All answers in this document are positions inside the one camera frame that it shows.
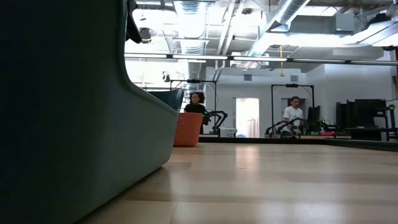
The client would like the black overhead crossbar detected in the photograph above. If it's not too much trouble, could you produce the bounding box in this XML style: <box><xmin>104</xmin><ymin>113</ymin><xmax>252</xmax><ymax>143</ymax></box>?
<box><xmin>124</xmin><ymin>52</ymin><xmax>398</xmax><ymax>66</ymax></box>

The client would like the person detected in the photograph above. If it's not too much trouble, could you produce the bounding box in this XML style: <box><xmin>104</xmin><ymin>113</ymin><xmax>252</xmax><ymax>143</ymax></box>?
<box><xmin>282</xmin><ymin>96</ymin><xmax>305</xmax><ymax>131</ymax></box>
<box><xmin>183</xmin><ymin>91</ymin><xmax>208</xmax><ymax>135</ymax></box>

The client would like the small orange plastic bin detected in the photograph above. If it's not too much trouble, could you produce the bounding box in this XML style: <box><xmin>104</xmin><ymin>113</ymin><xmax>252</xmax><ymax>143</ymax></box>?
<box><xmin>173</xmin><ymin>111</ymin><xmax>204</xmax><ymax>147</ymax></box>

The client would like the teal plastic bin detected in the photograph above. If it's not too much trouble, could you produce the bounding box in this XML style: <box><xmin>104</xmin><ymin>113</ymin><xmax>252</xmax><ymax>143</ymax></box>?
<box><xmin>0</xmin><ymin>0</ymin><xmax>184</xmax><ymax>224</ymax></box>

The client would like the white box device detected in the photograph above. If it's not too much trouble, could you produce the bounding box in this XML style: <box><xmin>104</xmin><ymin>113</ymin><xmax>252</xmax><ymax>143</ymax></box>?
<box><xmin>219</xmin><ymin>127</ymin><xmax>238</xmax><ymax>138</ymax></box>

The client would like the black background cabinet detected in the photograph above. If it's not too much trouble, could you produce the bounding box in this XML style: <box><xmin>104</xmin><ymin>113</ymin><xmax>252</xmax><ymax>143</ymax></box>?
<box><xmin>335</xmin><ymin>98</ymin><xmax>388</xmax><ymax>131</ymax></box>

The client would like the black hanging camera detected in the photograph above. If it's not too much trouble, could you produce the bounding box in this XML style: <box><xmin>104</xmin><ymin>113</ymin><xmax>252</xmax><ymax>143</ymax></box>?
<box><xmin>139</xmin><ymin>27</ymin><xmax>152</xmax><ymax>44</ymax></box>

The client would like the black gantry frame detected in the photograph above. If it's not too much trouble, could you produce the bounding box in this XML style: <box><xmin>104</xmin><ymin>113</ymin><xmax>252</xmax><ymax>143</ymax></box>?
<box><xmin>271</xmin><ymin>83</ymin><xmax>315</xmax><ymax>125</ymax></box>
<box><xmin>169</xmin><ymin>79</ymin><xmax>218</xmax><ymax>134</ymax></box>

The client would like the silver ceiling duct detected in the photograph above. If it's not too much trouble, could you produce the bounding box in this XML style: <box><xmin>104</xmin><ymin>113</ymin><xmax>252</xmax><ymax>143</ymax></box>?
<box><xmin>248</xmin><ymin>0</ymin><xmax>312</xmax><ymax>57</ymax></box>

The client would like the yellow hanging cord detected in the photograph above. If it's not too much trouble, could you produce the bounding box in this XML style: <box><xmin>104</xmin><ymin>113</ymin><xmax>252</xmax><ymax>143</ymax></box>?
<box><xmin>279</xmin><ymin>45</ymin><xmax>285</xmax><ymax>78</ymax></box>

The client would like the black metal table frame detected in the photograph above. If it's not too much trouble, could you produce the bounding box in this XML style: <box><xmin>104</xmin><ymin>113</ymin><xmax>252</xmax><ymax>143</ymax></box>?
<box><xmin>198</xmin><ymin>136</ymin><xmax>398</xmax><ymax>152</ymax></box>

